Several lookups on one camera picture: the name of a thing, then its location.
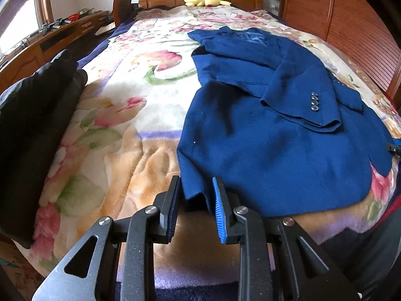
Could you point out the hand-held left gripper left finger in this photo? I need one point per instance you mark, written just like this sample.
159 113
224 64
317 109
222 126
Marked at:
172 213

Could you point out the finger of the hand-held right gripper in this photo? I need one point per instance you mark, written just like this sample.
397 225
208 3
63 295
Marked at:
394 149

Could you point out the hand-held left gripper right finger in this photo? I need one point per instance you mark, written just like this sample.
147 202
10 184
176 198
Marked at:
219 213

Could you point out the blue suit jacket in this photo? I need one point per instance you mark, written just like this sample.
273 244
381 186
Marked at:
275 150

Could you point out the black folded clothes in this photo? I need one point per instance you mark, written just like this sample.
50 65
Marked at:
31 125

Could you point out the floral blanket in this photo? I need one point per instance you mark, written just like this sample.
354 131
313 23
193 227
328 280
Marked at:
131 116

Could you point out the person's dark trousers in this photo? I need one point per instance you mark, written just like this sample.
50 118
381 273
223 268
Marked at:
382 257

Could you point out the wooden slatted wardrobe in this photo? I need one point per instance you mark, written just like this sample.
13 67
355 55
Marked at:
351 22

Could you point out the white cloth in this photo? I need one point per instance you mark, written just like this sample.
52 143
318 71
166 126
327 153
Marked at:
105 29

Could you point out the wooden desk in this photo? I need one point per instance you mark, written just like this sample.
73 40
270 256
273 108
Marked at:
31 53

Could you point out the wooden chair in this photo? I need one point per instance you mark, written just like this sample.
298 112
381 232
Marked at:
120 6

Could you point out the metal bowl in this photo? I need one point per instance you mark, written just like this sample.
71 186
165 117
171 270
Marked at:
84 11

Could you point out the black gadget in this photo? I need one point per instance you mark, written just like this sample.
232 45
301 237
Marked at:
54 25

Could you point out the window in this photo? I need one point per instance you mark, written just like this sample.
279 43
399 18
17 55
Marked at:
22 22

